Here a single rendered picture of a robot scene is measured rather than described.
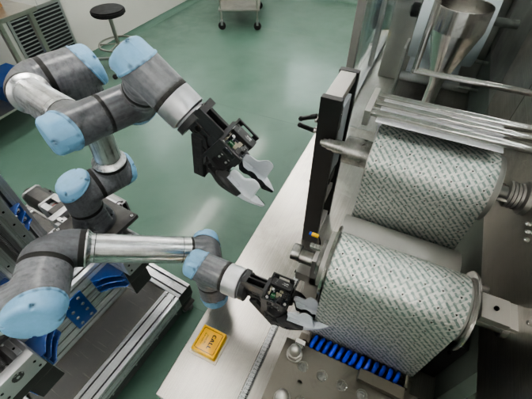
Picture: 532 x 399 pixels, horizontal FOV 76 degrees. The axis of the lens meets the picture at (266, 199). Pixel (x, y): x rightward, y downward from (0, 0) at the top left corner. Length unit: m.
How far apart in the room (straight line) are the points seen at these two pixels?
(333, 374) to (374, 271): 0.30
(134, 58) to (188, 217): 1.90
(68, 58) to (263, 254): 0.77
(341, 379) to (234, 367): 0.29
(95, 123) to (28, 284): 0.38
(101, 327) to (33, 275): 1.09
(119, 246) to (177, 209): 1.59
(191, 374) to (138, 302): 0.98
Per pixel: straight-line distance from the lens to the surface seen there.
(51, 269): 0.88
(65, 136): 0.67
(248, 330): 1.01
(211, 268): 0.82
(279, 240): 1.16
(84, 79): 1.06
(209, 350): 0.98
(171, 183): 2.71
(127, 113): 0.69
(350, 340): 0.84
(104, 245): 0.94
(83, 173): 1.31
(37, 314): 0.86
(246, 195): 0.64
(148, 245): 0.94
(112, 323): 1.92
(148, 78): 0.61
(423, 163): 0.75
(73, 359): 1.92
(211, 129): 0.60
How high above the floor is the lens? 1.84
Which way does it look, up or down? 48 degrees down
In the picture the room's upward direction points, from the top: straight up
